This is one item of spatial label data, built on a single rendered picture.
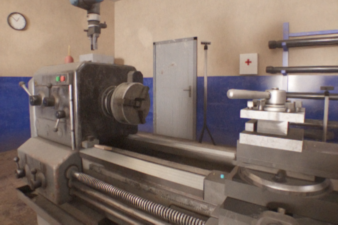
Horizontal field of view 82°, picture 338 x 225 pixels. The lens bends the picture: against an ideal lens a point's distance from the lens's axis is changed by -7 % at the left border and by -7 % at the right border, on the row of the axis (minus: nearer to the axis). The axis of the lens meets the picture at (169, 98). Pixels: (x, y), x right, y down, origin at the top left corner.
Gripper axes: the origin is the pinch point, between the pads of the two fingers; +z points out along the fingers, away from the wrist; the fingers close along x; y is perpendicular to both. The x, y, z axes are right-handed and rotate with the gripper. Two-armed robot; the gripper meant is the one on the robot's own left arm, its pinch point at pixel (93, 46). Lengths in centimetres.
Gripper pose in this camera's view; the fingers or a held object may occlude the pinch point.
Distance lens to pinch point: 154.3
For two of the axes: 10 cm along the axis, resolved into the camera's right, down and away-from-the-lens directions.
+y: -7.4, 0.5, -6.7
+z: 0.0, 10.0, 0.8
